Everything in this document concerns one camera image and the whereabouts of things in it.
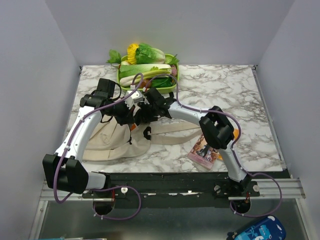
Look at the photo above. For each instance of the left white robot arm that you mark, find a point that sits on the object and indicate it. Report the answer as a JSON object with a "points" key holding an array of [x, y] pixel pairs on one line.
{"points": [[63, 169]]}

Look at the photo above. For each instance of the aluminium frame rail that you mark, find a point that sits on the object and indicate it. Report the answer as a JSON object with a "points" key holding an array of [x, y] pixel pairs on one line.
{"points": [[81, 219]]}

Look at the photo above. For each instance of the yellow corn flower vegetable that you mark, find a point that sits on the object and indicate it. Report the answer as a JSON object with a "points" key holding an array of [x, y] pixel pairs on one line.
{"points": [[131, 53]]}

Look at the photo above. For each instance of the green vegetable tray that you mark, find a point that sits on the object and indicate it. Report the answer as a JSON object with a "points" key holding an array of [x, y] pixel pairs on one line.
{"points": [[163, 83]]}

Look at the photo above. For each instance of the orange yellow book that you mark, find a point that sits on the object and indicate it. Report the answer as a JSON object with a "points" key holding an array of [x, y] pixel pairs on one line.
{"points": [[236, 134]]}

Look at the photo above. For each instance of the orange treehouse book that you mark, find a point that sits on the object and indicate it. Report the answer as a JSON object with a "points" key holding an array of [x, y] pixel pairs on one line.
{"points": [[133, 126]]}

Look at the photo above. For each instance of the green leafy lettuce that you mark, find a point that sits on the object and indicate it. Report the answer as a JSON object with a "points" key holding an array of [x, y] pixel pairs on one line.
{"points": [[146, 54]]}

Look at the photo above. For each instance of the napa cabbage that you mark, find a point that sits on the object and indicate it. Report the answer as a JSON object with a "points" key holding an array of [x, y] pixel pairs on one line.
{"points": [[128, 72]]}

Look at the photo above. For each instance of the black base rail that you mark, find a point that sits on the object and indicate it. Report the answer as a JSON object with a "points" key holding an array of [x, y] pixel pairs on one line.
{"points": [[177, 190]]}

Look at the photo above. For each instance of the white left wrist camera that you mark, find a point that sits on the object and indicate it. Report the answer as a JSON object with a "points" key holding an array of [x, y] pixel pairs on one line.
{"points": [[135, 97]]}

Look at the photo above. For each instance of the beige canvas backpack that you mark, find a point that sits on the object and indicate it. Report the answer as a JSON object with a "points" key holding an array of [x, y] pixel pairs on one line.
{"points": [[112, 141]]}

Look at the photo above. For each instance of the brown mushroom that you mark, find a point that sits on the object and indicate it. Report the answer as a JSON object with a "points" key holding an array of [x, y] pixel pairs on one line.
{"points": [[146, 84]]}

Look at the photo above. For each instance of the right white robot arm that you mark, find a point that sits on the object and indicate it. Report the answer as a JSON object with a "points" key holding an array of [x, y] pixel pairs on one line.
{"points": [[214, 123]]}

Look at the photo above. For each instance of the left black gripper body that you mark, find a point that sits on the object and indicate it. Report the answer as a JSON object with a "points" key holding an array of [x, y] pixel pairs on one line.
{"points": [[120, 111]]}

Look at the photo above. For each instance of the blue pencil case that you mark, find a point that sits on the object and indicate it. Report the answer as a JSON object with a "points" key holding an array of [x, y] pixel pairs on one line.
{"points": [[266, 228]]}

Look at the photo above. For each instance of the pink fairy book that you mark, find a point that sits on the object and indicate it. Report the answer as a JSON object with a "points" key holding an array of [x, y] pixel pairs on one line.
{"points": [[203, 154]]}

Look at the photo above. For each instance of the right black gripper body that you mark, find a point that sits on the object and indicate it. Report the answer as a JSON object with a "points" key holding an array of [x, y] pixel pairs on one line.
{"points": [[149, 114]]}

